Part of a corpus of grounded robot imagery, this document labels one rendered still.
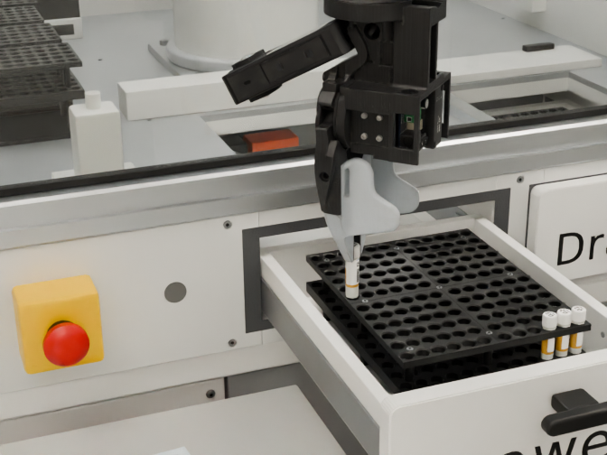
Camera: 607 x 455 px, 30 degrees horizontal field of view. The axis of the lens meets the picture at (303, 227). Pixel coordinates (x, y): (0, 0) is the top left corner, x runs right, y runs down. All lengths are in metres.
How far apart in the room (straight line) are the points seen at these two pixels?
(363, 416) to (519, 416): 0.13
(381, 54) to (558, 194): 0.42
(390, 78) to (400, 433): 0.26
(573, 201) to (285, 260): 0.31
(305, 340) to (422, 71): 0.30
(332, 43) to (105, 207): 0.31
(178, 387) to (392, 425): 0.39
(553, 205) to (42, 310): 0.53
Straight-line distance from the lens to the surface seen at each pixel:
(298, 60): 0.85
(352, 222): 0.87
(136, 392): 1.14
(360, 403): 0.91
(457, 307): 1.01
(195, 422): 1.11
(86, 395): 1.13
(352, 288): 0.92
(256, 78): 0.87
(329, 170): 0.84
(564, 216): 1.22
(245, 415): 1.11
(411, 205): 0.90
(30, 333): 1.03
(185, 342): 1.12
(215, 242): 1.08
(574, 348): 1.01
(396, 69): 0.83
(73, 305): 1.02
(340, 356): 0.94
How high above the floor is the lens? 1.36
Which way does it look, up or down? 23 degrees down
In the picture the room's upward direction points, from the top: 1 degrees counter-clockwise
